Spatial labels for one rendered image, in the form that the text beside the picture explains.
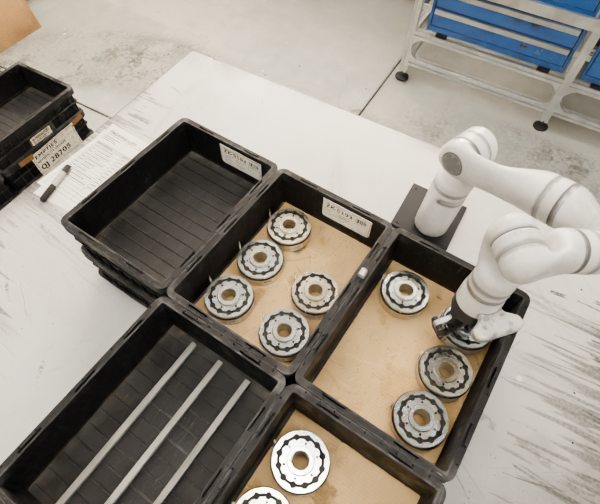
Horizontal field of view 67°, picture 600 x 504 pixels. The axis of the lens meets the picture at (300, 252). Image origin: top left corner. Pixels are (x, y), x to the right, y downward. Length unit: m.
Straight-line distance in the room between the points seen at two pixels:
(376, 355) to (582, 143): 2.19
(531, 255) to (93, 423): 0.79
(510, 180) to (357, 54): 2.22
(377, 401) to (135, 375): 0.47
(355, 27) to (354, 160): 2.01
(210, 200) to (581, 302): 0.96
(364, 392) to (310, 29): 2.70
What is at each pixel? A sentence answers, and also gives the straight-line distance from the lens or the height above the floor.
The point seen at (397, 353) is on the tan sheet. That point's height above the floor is 0.83.
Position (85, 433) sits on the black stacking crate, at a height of 0.83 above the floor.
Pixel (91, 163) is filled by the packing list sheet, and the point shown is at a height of 0.70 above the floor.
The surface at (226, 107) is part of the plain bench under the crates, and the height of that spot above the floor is 0.70.
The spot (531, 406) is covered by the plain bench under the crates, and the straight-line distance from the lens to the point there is 1.16.
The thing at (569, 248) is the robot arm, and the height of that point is 1.18.
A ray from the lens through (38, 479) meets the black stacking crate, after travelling 0.99.
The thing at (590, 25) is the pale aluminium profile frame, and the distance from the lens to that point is 2.57.
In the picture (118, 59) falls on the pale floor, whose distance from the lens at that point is 3.18.
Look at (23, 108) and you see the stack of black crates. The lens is 2.17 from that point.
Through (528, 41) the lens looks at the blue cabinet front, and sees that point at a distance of 2.66.
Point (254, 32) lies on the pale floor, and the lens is 3.26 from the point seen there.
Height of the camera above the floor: 1.71
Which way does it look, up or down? 58 degrees down
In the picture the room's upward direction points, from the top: 2 degrees clockwise
